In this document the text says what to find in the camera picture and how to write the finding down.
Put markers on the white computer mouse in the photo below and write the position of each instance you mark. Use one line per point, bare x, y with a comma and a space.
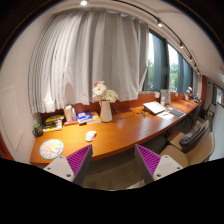
90, 136

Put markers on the round blue mouse pad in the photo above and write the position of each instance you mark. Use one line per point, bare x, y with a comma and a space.
51, 149

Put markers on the white flower vase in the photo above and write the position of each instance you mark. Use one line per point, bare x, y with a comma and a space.
105, 113

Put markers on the white curtain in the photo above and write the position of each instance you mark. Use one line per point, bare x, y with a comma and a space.
81, 47

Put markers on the white bottle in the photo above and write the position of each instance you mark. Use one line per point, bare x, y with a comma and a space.
68, 113

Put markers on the white paper sheet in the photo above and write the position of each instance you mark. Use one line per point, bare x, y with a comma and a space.
165, 115

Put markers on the beige chair with black cushion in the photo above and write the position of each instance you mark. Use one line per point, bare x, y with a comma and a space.
189, 149

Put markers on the far black office chair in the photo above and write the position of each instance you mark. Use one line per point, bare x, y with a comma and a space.
195, 113

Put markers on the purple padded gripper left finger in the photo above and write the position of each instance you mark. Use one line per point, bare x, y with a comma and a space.
73, 167

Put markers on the dark green jar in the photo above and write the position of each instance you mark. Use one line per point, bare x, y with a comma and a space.
38, 130

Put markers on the silver laptop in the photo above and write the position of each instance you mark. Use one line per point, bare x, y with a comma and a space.
154, 107

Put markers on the white and pink flower bouquet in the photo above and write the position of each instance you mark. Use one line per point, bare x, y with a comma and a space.
102, 93

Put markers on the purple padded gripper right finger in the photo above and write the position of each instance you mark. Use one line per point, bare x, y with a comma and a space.
153, 166

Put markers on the blue boxed book stack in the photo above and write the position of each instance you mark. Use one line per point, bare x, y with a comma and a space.
88, 117

